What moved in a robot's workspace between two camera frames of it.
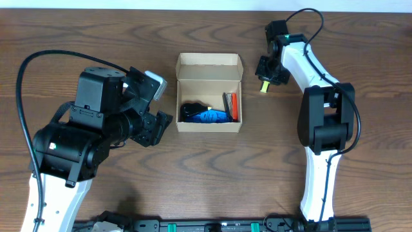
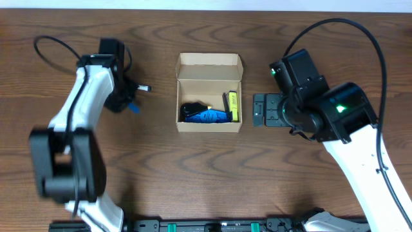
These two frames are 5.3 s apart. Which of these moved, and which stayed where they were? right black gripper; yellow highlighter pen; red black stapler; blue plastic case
Moved: yellow highlighter pen; right black gripper
Stayed: blue plastic case; red black stapler
